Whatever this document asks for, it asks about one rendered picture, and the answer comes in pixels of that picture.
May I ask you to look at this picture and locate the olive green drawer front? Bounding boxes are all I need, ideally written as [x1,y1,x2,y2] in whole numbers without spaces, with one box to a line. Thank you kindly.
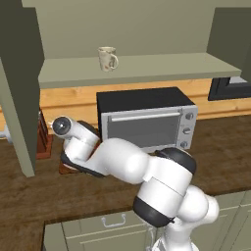
[61,210,149,238]

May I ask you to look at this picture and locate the olive green wall cabinet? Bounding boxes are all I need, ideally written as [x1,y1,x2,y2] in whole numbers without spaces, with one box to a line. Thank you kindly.
[21,0,251,90]

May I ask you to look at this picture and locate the pale grey kettle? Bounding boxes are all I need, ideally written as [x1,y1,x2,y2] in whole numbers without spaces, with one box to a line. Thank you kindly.
[0,125,15,145]

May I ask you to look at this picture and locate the beige patterned mug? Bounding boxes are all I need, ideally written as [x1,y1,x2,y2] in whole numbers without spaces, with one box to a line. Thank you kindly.
[97,46,120,74]

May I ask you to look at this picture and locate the brown wooden tray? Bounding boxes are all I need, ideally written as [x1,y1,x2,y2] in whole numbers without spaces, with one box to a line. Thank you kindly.
[58,159,80,176]

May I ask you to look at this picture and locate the silver black toaster oven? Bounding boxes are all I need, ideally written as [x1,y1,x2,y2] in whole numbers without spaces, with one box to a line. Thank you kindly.
[96,86,199,155]

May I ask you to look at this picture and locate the olive green cabinet door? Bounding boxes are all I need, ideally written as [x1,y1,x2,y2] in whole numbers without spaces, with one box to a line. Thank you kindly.
[207,7,251,84]
[0,0,45,178]

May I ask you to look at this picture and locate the olive green base cupboards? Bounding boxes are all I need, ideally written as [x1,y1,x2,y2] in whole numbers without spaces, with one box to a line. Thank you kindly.
[42,190,251,251]

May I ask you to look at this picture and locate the silver toaster oven door handle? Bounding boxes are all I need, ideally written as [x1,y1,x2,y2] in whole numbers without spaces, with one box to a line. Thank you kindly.
[110,112,182,123]

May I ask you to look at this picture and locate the silver drawer handle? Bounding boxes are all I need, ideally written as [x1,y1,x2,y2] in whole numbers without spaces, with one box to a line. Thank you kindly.
[100,213,127,228]

